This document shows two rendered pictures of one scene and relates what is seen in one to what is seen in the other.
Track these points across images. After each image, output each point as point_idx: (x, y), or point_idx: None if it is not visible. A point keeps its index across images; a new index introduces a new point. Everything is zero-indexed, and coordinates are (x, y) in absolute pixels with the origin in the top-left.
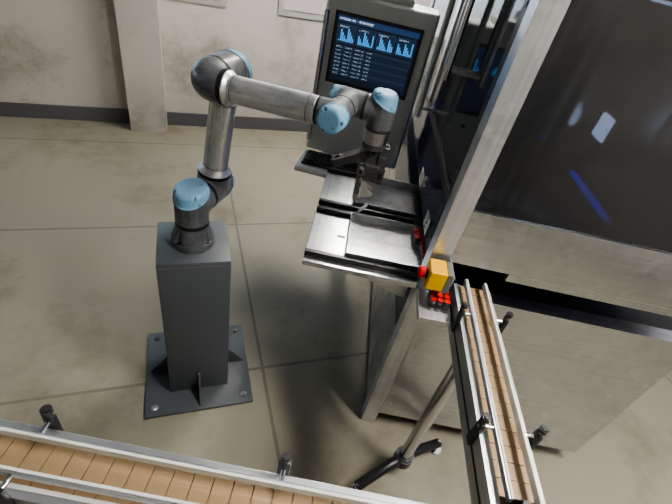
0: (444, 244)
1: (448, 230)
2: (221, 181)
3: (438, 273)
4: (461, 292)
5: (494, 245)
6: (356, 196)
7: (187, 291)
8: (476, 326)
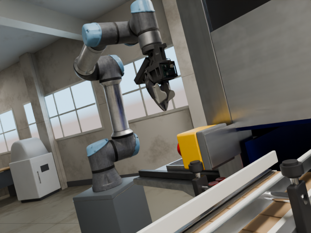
0: (211, 101)
1: (202, 78)
2: (119, 138)
3: (183, 134)
4: (267, 178)
5: (275, 64)
6: (156, 101)
7: (93, 224)
8: (192, 199)
